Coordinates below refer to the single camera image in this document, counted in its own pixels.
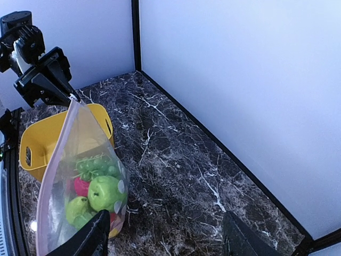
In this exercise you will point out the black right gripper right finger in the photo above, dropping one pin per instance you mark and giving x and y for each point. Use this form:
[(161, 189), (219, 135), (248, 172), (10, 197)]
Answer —
[(239, 239)]

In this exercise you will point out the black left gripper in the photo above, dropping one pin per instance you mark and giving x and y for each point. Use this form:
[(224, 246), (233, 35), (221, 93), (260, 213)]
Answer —
[(47, 80)]

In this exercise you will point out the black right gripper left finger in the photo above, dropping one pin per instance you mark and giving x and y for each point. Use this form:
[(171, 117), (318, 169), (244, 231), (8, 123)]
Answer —
[(91, 239)]

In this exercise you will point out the green chayote front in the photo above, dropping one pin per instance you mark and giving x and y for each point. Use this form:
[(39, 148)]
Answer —
[(107, 193)]

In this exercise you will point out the red tomato front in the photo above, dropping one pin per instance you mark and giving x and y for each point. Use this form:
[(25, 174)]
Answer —
[(81, 187)]

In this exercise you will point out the yellow plastic basket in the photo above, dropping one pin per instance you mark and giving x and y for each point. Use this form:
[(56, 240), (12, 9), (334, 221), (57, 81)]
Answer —
[(39, 140)]

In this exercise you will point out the clear zip top bag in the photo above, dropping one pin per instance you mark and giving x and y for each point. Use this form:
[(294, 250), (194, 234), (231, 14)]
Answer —
[(81, 136)]

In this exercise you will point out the green grape bunch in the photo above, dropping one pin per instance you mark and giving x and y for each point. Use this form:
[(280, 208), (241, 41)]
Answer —
[(89, 168)]

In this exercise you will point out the yellow lemon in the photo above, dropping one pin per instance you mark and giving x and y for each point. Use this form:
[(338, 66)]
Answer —
[(113, 233)]

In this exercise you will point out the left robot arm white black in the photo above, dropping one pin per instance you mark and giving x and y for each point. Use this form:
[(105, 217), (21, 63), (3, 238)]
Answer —
[(10, 22)]

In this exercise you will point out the white bag zipper slider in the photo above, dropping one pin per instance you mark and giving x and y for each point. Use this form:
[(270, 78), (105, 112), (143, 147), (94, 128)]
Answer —
[(73, 97)]

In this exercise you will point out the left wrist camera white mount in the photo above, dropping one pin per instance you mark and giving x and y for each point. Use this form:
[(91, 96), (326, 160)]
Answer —
[(28, 47)]

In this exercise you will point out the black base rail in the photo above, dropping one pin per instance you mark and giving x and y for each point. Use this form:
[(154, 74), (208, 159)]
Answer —
[(10, 123)]

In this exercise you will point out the white slotted cable duct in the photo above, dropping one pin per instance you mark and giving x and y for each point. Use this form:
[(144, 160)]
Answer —
[(6, 243)]

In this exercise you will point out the right black frame post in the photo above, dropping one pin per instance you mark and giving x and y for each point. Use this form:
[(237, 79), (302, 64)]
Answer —
[(136, 35)]

